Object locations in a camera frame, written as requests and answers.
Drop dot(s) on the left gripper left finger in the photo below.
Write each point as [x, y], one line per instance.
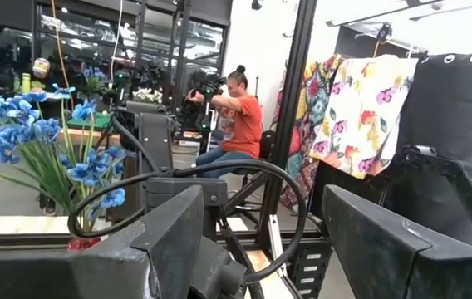
[94, 274]

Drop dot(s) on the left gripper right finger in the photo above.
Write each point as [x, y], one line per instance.
[385, 266]

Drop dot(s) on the red ribbed glass vase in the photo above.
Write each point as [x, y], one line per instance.
[80, 244]

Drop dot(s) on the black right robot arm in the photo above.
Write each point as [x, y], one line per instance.
[155, 141]

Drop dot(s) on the black curtain with eyelets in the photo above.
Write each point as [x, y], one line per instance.
[460, 108]

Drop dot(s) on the white floral cloth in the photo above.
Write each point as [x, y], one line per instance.
[360, 116]

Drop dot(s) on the black office chair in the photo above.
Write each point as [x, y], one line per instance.
[266, 145]

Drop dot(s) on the white flower bunch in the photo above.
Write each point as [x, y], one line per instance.
[146, 95]

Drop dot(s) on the person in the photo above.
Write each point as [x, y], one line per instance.
[244, 124]

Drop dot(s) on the green bottle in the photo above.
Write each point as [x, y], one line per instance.
[25, 83]

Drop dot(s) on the black camera rig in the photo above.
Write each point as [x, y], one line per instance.
[205, 87]

